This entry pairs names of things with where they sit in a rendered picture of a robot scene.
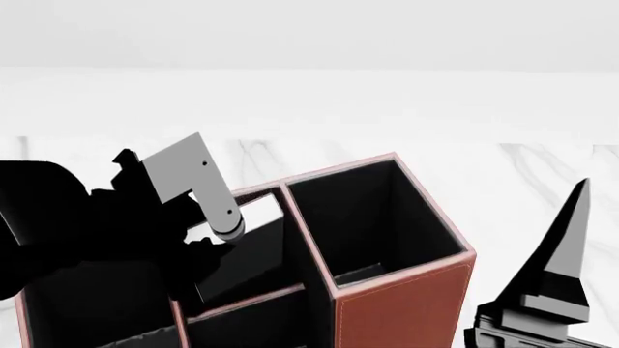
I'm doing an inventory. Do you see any black gray right gripper finger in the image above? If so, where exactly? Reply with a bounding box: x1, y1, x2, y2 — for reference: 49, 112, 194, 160
496, 177, 592, 337

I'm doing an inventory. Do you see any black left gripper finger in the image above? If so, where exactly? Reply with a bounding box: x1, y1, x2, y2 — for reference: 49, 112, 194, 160
168, 235, 238, 303

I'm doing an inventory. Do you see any gray left gripper finger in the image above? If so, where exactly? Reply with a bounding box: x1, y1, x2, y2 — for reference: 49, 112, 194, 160
141, 130, 247, 244

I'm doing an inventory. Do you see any red-brown leather desk caddy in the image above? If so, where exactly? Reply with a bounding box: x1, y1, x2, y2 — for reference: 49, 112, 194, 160
14, 151, 479, 348

